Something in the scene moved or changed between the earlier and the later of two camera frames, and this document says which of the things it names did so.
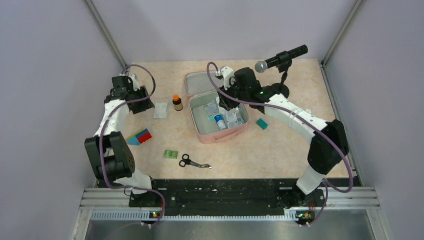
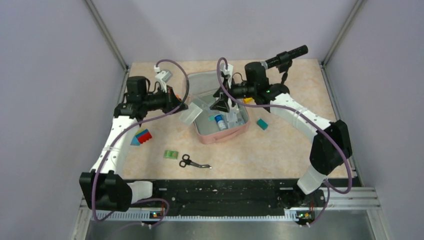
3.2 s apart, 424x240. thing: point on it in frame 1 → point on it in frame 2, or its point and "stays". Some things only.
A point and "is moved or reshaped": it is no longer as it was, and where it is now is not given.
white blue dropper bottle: [219, 119] stays
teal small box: [262, 124] stays
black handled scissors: [186, 161] stays
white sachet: [160, 111] is moved or reshaped
